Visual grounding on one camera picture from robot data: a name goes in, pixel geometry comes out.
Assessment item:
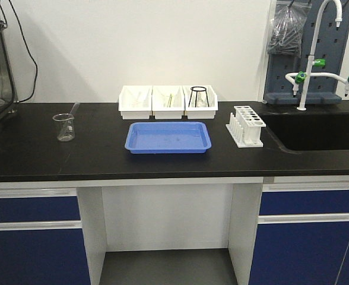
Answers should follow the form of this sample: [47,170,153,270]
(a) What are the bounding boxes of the clear glass test tube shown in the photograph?
[70,102,80,115]

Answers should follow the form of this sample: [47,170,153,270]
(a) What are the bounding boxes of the white test tube rack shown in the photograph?
[226,106,266,148]

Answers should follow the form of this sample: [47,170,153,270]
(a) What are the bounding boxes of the grey pegboard drying rack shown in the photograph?
[263,1,349,105]

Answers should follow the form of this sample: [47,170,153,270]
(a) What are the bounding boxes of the blue plastic tray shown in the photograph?
[125,122,212,154]

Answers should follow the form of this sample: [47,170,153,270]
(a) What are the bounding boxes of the middle white storage bin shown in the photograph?
[151,85,185,119]

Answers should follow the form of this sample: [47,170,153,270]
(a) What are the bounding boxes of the white storage bin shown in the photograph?
[182,85,218,119]
[151,85,185,119]
[118,85,153,120]

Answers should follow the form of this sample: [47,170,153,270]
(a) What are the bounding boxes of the yellow green plastic droppers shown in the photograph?
[166,94,174,107]

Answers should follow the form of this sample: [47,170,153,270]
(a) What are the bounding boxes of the glass flask in bin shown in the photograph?
[195,94,208,107]

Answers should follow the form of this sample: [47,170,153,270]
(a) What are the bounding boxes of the right white storage bin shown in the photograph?
[182,85,218,119]

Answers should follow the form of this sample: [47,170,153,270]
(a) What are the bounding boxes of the glassware in left bin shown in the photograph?
[131,91,147,108]

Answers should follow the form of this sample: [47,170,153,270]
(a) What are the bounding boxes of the left white storage bin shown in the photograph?
[118,85,153,120]

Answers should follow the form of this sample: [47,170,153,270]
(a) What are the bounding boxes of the clear glass beaker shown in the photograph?
[52,113,75,142]

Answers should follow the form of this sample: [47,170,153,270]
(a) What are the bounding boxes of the black sink basin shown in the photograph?
[262,113,349,151]

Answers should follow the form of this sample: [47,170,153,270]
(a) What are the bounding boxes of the white gooseneck lab faucet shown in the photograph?
[285,0,349,111]

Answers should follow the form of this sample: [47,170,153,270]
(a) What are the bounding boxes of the right blue cabinet drawers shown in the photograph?
[248,185,349,284]

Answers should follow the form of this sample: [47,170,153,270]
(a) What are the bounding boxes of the blue cabinet drawers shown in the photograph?
[0,188,93,284]
[248,185,349,284]

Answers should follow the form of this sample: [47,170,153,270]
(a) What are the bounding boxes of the clear plastic bag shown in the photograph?
[266,1,312,58]

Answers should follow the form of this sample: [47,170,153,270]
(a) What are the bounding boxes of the left blue cabinet drawers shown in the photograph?
[0,188,93,284]

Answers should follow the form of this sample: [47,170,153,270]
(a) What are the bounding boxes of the black wire tripod stand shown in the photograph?
[188,86,210,107]

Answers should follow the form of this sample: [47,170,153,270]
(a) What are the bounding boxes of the black hanging cable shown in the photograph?
[7,0,39,103]

